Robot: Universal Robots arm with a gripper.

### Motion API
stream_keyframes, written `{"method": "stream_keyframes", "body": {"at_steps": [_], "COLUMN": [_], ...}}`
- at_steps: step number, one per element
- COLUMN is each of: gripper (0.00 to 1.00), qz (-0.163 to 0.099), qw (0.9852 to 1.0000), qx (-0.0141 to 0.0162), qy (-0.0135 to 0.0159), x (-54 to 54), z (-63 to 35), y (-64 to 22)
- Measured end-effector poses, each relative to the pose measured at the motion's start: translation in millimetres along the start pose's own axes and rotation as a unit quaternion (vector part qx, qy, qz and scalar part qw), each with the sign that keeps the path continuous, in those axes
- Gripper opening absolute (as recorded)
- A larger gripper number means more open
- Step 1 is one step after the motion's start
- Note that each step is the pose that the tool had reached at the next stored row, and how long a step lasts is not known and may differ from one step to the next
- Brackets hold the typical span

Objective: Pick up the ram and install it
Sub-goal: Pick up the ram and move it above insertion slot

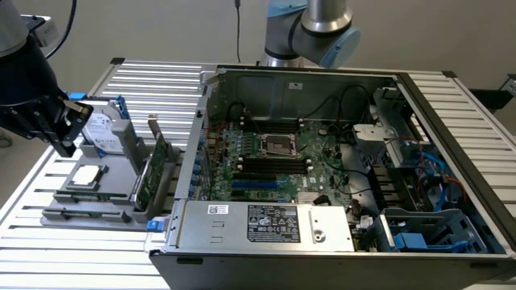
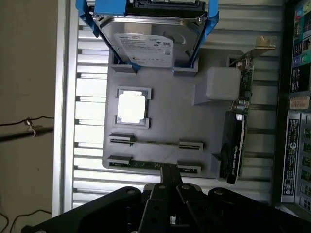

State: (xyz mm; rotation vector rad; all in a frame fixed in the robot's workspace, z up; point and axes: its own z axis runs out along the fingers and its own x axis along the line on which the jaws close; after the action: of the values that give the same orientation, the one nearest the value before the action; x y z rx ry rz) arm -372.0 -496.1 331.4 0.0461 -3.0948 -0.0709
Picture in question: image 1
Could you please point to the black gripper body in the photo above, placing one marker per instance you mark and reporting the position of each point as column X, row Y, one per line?
column 28, row 87

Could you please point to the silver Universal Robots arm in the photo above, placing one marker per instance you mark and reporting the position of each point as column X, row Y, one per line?
column 322, row 18

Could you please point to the black RAM slot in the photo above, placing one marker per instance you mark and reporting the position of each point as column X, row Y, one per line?
column 273, row 171
column 277, row 127
column 273, row 121
column 273, row 167
column 273, row 163
column 273, row 118
column 276, row 124
column 273, row 159

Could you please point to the silver CPU chip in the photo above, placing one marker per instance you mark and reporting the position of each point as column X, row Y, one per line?
column 86, row 175

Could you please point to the grey parts rack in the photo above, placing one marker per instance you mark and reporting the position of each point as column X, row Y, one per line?
column 122, row 142

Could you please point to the black table corner cap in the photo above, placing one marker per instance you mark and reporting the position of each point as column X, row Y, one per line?
column 448, row 74
column 117, row 60

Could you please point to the green graphics card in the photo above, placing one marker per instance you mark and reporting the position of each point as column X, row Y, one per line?
column 154, row 169

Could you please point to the blue case latch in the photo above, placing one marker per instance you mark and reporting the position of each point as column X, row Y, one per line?
column 152, row 226

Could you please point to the silver power supply unit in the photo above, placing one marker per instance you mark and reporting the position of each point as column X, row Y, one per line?
column 225, row 226

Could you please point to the black expansion slot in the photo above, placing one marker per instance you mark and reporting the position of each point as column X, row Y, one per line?
column 256, row 176

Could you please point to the blue expansion slot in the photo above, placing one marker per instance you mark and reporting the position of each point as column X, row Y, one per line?
column 256, row 183

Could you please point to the CPU socket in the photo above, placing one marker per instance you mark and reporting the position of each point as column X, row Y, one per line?
column 278, row 145

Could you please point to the green motherboard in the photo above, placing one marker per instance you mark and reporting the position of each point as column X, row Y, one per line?
column 318, row 169

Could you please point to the silver chipset heatsink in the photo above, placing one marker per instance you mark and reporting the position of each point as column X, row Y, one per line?
column 310, row 197

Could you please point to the metal disk bay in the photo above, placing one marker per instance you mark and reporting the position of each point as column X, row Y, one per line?
column 376, row 142

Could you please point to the open black PC case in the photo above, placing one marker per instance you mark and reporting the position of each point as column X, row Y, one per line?
column 322, row 272

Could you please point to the blue plastic drive carrier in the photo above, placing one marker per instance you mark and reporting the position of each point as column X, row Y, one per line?
column 434, row 226

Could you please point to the black stand beside table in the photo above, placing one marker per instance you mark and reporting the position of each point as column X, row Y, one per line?
column 489, row 96

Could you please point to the silver hard disk blue bracket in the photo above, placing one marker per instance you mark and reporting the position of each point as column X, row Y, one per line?
column 102, row 130

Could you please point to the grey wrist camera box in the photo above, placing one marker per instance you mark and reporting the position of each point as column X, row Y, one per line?
column 44, row 28

